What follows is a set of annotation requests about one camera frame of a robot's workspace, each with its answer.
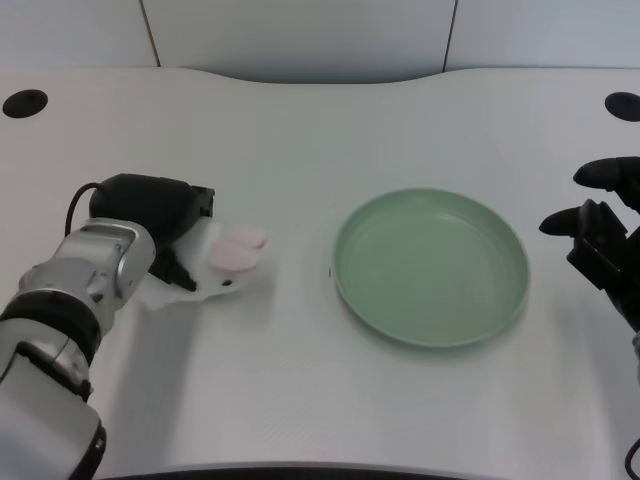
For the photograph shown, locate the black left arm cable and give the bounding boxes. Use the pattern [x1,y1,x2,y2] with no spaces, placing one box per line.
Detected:
[65,181,107,237]

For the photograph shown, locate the white rabbit doll pink ears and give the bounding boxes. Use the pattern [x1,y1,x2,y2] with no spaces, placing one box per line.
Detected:
[138,218,272,310]

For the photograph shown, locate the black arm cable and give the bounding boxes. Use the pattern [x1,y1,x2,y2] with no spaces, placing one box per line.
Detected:
[623,433,640,480]
[65,181,107,237]

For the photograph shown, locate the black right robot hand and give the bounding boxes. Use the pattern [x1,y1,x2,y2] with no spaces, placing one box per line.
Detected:
[538,156,640,333]

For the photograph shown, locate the black round cable grommet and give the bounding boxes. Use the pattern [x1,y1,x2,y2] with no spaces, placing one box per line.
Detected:
[1,89,49,119]
[603,91,640,122]

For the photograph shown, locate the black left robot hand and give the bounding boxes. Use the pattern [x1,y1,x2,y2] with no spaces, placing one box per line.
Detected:
[88,173,216,293]

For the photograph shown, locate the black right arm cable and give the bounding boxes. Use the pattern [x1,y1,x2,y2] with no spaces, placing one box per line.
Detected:
[623,433,640,480]

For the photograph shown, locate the green round plate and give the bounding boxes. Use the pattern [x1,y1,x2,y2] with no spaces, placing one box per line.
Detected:
[332,187,531,347]

